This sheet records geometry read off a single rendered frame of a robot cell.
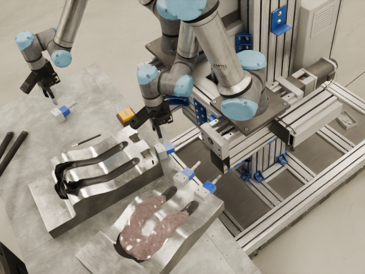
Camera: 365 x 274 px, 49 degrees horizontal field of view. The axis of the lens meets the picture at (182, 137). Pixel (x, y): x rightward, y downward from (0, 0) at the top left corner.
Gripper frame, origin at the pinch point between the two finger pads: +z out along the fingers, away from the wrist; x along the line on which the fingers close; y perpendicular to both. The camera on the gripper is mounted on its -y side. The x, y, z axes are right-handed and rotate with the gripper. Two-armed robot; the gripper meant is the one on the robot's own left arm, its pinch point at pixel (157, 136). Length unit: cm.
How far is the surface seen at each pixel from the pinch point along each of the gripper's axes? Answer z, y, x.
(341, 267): 92, 68, -55
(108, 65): 94, 5, 174
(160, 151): 7.4, -0.7, -2.3
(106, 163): 4.7, -23.2, 0.6
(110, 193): 5.5, -26.1, -13.4
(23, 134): 10, -54, 41
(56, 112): 8, -37, 45
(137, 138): 6.7, -7.1, 8.6
